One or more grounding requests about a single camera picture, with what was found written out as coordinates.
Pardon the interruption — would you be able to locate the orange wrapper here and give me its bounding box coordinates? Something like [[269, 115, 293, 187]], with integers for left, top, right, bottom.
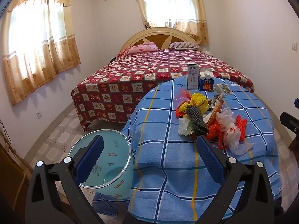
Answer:
[[176, 100, 191, 118]]

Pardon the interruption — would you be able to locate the dark scaly wrapper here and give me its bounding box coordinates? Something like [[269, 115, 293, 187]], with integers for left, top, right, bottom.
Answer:
[[186, 105, 209, 137]]

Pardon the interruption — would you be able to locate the narrow beige patterned curtain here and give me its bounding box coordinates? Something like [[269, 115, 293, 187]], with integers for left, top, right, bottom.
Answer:
[[134, 0, 209, 45]]

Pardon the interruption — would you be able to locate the grey wrapper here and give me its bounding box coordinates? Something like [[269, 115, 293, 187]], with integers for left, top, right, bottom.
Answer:
[[209, 93, 226, 109]]

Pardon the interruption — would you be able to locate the blue milk carton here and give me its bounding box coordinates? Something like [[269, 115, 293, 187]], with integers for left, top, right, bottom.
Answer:
[[198, 68, 215, 91]]

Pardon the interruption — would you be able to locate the clear plastic bag red print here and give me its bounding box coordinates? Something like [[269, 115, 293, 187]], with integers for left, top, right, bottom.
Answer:
[[216, 108, 254, 155]]

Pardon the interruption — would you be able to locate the white carton box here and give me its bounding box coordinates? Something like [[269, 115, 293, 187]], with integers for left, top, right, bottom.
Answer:
[[187, 63, 199, 90]]

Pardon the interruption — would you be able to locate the clear green snack packet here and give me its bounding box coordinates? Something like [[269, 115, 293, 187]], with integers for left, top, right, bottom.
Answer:
[[214, 83, 233, 95]]

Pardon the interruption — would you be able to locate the orange snack packet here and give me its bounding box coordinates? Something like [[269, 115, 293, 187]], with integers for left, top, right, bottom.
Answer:
[[203, 100, 225, 125]]

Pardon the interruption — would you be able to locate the red checked bedspread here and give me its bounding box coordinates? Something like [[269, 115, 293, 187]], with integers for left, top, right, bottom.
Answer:
[[71, 49, 255, 131]]

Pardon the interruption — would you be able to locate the light blue trash bin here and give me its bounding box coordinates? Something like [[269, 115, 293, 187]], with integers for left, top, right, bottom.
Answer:
[[68, 129, 134, 197]]

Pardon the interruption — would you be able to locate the wide beige patterned curtain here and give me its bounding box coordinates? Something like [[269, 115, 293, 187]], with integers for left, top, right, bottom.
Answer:
[[2, 0, 81, 106]]

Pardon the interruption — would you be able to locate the blue checked tablecloth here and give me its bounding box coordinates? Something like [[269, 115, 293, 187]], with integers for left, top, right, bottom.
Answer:
[[92, 76, 283, 224]]

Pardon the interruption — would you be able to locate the wooden cabinet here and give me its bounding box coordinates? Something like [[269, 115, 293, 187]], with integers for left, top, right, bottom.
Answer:
[[0, 142, 35, 217]]

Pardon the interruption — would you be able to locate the yellow plastic bag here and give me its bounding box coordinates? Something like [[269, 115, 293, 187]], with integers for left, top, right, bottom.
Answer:
[[189, 93, 209, 112]]

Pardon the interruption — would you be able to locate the orange foam net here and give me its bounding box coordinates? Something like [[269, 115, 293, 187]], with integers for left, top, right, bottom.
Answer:
[[235, 115, 248, 140]]

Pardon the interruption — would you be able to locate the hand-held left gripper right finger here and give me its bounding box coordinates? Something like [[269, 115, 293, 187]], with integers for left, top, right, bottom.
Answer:
[[196, 135, 274, 224]]

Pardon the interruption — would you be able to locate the pink floral pillow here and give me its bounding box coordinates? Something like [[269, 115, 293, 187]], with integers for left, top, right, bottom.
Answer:
[[117, 42, 158, 56]]

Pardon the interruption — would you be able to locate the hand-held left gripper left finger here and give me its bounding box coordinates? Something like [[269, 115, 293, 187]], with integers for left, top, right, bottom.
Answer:
[[24, 135, 104, 224]]

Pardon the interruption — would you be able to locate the red-orange plastic bag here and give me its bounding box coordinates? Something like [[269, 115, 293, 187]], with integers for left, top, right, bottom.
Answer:
[[206, 124, 222, 143]]

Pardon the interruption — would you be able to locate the cream wooden bed headboard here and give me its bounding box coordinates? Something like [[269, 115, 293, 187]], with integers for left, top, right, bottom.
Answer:
[[119, 27, 201, 53]]

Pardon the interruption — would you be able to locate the striped pillow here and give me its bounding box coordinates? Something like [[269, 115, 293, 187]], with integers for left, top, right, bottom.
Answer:
[[169, 41, 202, 51]]

